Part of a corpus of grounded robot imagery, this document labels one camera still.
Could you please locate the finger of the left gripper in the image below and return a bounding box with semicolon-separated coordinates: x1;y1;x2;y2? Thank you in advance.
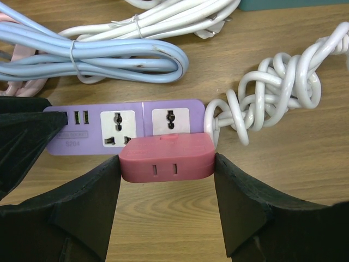
1;96;68;199

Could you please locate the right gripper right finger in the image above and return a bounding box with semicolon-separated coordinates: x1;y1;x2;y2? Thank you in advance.
214;154;348;261

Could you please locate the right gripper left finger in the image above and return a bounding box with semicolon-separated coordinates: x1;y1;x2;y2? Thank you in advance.
1;156;121;261

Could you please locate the purple power strip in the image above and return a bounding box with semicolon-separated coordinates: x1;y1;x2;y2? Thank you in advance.
45;99;205;156

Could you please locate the pink plug adapter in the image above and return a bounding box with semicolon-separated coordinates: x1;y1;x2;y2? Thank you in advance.
119;133;215;183

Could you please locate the teal long power strip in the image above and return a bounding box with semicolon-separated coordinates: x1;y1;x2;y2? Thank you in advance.
238;0;348;11

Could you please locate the pink round strip cord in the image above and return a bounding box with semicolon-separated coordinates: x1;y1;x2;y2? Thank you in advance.
0;5;46;98

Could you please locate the light blue coiled cord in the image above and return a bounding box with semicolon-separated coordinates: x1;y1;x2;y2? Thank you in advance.
0;5;190;84

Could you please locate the white coiled cord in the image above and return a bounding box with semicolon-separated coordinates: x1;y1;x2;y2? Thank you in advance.
203;21;349;147

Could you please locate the white cord with plug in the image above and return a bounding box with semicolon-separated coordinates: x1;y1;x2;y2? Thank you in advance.
57;0;242;41

